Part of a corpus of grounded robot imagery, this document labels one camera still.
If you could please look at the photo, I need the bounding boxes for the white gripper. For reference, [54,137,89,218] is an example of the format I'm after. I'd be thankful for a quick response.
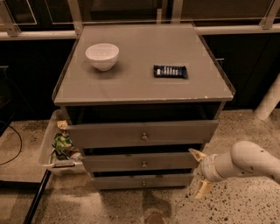
[189,149,223,200]

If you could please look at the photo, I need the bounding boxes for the grey top drawer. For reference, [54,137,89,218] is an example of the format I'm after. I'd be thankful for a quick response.
[66,120,218,148]

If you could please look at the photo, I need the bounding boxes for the white post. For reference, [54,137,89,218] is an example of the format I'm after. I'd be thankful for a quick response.
[255,74,280,120]

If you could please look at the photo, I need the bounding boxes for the black floor cable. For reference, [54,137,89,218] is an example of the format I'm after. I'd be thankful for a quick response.
[0,120,24,166]

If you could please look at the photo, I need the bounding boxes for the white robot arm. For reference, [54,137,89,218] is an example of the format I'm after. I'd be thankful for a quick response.
[189,141,280,200]

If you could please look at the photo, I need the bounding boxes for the green snack bag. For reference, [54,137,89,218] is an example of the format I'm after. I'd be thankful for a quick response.
[54,132,74,151]

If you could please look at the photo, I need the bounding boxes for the white ceramic bowl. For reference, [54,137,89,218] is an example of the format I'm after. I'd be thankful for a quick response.
[85,43,119,71]

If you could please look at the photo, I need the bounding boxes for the metal railing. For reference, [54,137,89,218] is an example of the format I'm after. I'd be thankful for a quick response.
[0,0,280,39]

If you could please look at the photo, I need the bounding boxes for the dark blue snack bar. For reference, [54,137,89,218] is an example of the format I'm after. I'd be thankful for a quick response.
[153,65,188,79]

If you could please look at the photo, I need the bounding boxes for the clear plastic storage bin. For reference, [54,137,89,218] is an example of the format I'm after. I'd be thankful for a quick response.
[38,109,86,176]

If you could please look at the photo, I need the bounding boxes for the grey drawer cabinet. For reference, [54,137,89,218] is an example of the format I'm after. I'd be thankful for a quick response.
[52,24,235,179]

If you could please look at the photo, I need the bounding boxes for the grey drawer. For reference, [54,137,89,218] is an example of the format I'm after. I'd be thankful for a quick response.
[82,152,199,172]
[66,120,218,148]
[93,173,193,190]

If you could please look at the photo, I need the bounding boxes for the black bar on floor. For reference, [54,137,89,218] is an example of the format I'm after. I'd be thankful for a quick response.
[23,170,52,224]

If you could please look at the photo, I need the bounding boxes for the grey bottom drawer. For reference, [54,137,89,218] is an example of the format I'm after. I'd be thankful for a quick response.
[93,173,193,190]

